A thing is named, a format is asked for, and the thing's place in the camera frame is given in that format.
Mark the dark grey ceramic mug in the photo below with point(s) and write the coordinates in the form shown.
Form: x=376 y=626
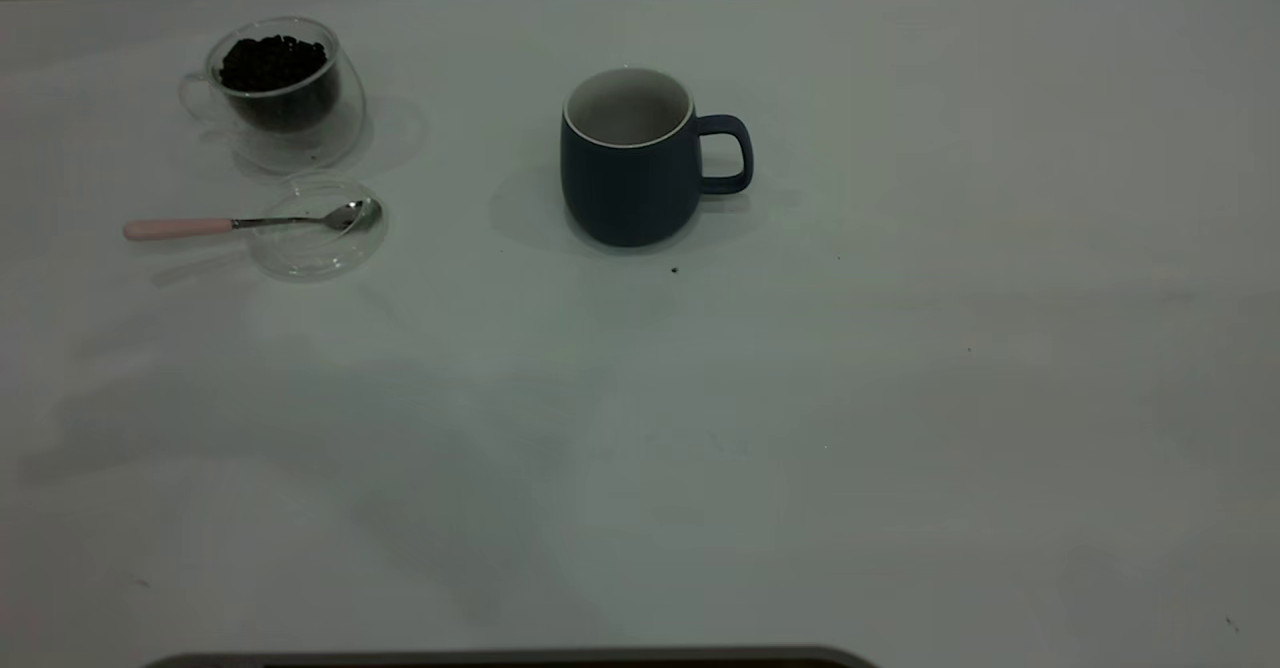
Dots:
x=625 y=188

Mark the clear double-walled glass cup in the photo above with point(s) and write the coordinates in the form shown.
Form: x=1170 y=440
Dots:
x=300 y=143

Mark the clear glass saucer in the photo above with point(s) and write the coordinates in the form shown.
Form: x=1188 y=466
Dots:
x=320 y=248

